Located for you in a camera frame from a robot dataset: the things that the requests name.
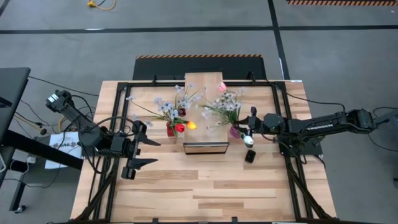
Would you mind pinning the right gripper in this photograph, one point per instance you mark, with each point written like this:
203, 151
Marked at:
256, 123

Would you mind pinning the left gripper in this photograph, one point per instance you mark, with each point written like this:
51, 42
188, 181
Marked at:
124, 146

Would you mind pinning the purple ribbed glass vase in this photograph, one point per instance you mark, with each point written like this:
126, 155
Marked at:
234, 132

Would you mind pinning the white and blue artificial tulip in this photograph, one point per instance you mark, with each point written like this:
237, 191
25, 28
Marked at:
248, 140

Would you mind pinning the red glass vase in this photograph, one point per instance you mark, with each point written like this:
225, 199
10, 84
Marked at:
170, 132

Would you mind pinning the pink artificial tulip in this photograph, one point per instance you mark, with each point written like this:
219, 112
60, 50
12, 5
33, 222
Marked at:
222, 87

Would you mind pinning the bright red artificial tulip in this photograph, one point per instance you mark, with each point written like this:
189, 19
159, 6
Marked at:
180, 127

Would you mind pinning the yellow orange artificial tulip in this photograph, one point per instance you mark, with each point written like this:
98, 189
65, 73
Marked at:
191, 125

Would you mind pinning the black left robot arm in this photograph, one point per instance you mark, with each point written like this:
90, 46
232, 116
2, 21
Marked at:
77, 119

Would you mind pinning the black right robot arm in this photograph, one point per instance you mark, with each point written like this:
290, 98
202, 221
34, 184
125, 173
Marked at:
326, 124

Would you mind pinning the small black box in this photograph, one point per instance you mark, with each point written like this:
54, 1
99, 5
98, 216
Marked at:
250, 156

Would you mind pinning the white printed paper sheet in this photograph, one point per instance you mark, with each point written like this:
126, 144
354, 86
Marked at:
70, 140

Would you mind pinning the black hazard striped floor mat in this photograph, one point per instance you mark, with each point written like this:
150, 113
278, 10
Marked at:
161, 67

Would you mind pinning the black desk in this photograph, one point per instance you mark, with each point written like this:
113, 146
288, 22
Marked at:
12, 90

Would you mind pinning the black floor device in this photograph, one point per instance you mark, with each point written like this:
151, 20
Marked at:
390, 116

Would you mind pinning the wooden shelf black metal frame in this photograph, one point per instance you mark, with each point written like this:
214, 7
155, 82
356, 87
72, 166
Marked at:
205, 137

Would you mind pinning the black metal table frame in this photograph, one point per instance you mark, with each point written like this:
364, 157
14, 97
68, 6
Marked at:
140, 84

